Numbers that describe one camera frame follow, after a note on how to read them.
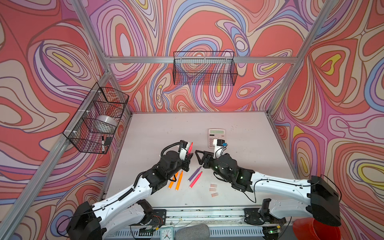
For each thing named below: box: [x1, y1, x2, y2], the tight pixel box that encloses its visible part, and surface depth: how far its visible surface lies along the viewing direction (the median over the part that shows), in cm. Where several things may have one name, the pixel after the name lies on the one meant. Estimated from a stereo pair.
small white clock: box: [160, 226, 174, 240], surface depth 69 cm
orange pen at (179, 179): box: [175, 170, 184, 191], surface depth 86 cm
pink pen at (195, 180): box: [189, 171, 203, 189], surface depth 87 cm
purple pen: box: [187, 166, 202, 182], surface depth 88 cm
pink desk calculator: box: [208, 128, 226, 149], surface depth 106 cm
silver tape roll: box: [96, 115, 118, 127], surface depth 75 cm
